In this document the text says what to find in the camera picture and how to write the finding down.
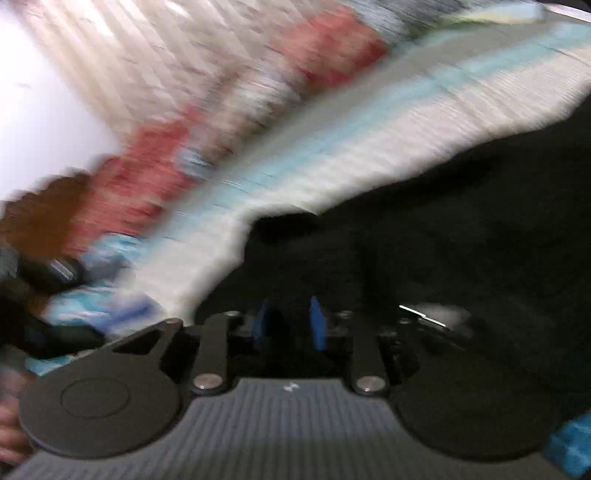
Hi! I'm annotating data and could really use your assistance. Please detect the black pants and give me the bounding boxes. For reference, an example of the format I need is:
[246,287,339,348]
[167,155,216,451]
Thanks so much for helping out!
[193,98,591,458]

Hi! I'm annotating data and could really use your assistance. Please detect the chevron patterned bedspread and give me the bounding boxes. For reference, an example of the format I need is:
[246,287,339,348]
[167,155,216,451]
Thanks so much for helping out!
[41,8,591,324]

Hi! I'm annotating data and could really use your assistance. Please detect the red patchwork quilt roll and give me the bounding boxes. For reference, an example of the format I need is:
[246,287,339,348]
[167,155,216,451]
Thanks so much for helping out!
[63,6,388,255]

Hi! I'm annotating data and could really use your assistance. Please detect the floral pleated curtain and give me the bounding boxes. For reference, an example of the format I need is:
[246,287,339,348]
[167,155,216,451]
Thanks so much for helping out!
[11,0,332,137]

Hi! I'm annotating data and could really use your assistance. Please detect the grey blue knitted blanket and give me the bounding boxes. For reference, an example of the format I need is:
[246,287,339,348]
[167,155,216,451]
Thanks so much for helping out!
[344,0,545,33]

